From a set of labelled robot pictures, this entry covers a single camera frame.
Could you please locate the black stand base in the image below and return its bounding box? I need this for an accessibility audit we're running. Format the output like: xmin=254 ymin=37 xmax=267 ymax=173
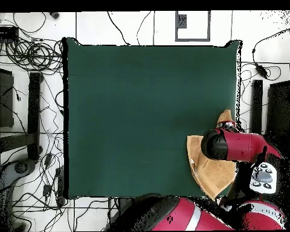
xmin=250 ymin=79 xmax=264 ymax=135
xmin=0 ymin=71 xmax=44 ymax=161

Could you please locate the dark green table cloth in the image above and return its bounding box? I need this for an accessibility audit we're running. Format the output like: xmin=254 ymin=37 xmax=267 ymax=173
xmin=62 ymin=37 xmax=243 ymax=200

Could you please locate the grey office chair base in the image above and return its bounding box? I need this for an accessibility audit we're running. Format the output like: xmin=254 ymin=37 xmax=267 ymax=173
xmin=0 ymin=158 xmax=37 ymax=231

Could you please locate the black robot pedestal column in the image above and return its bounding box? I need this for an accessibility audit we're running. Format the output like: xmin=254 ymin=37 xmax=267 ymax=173
xmin=117 ymin=197 xmax=136 ymax=213

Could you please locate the black computer case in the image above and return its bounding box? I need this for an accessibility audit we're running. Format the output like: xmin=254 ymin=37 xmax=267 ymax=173
xmin=0 ymin=66 xmax=15 ymax=129
xmin=265 ymin=80 xmax=290 ymax=146

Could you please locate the black power adapter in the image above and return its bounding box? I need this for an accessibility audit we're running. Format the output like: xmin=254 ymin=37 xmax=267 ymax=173
xmin=254 ymin=63 xmax=268 ymax=79

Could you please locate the coiled black cable bundle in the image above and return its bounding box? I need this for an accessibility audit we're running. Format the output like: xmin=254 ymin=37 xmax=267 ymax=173
xmin=4 ymin=38 xmax=63 ymax=73

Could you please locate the grey square frame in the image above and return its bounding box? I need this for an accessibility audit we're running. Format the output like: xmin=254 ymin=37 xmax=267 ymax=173
xmin=175 ymin=10 xmax=211 ymax=42

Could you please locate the black power strip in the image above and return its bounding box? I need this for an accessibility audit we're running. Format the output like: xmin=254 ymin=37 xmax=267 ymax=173
xmin=55 ymin=166 xmax=66 ymax=206

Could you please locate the tan terry towel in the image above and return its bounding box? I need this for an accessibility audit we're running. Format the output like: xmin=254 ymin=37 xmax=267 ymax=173
xmin=186 ymin=109 xmax=238 ymax=201

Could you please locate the black network switch box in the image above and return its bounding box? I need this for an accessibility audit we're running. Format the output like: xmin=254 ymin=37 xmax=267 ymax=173
xmin=0 ymin=25 xmax=19 ymax=40

